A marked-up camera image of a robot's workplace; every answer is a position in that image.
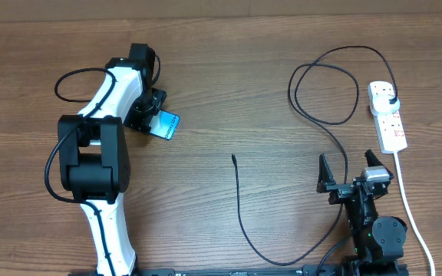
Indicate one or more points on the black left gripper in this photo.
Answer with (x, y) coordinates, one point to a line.
(140, 122)

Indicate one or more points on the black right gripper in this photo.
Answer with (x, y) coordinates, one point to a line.
(340, 191)

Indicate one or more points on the blue-screen smartphone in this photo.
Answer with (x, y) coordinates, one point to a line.
(164, 125)

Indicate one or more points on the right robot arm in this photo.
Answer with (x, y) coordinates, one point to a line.
(378, 240)

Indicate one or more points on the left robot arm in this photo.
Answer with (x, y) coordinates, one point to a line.
(93, 158)

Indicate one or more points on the white charger plug adapter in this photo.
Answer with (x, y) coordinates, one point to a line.
(381, 104)

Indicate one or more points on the white power strip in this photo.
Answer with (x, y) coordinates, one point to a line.
(389, 127)

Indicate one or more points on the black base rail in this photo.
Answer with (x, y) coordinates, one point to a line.
(306, 270)

